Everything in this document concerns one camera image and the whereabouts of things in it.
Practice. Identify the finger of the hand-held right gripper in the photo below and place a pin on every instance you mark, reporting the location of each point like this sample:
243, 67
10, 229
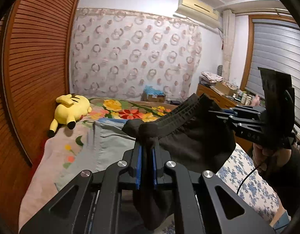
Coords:
247, 122
244, 111

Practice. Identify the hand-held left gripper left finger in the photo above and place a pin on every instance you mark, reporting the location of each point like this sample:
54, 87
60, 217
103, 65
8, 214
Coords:
138, 168

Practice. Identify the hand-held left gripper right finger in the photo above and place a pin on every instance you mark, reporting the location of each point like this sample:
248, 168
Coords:
154, 168

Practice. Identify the black pants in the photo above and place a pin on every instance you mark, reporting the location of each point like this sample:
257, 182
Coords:
193, 146

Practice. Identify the person's right forearm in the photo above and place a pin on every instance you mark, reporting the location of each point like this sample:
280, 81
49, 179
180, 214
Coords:
286, 180

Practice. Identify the folded grey pants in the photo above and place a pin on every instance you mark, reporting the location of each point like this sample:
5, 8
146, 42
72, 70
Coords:
106, 141

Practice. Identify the person's right hand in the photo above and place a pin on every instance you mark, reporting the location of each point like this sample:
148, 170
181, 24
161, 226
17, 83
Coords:
259, 154

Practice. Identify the white jar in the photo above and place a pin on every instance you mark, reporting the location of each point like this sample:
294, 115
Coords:
247, 100

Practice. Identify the open cardboard box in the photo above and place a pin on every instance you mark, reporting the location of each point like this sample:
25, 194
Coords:
225, 87

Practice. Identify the wooden dresser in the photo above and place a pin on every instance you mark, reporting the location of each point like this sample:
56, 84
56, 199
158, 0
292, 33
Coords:
213, 97

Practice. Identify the patterned paper stack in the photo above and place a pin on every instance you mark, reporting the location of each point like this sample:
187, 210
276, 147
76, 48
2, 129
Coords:
212, 77

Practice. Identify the colourful flower print blanket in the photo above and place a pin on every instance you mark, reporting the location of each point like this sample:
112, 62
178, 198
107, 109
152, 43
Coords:
74, 148

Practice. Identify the window with grey blind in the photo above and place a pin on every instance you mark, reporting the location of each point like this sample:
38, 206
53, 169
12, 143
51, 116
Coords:
274, 46

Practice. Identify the white lace curtain strip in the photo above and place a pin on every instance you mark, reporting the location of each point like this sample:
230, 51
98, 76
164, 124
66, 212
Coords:
229, 41

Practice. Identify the cardboard box with blue contents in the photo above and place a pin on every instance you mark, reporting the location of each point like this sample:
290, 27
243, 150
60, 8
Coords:
153, 95

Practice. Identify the blue floral white sheet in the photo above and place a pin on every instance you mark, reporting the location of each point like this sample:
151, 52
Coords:
258, 196

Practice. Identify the yellow plush toy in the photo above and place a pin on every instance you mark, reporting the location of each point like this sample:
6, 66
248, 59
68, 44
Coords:
72, 107

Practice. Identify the person's leg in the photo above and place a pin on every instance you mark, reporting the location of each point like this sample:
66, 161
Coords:
281, 220

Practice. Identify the wooden slatted wardrobe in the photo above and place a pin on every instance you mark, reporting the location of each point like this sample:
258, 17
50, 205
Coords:
35, 53

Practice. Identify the wall air conditioner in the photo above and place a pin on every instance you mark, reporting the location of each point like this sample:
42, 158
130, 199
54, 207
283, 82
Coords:
196, 8

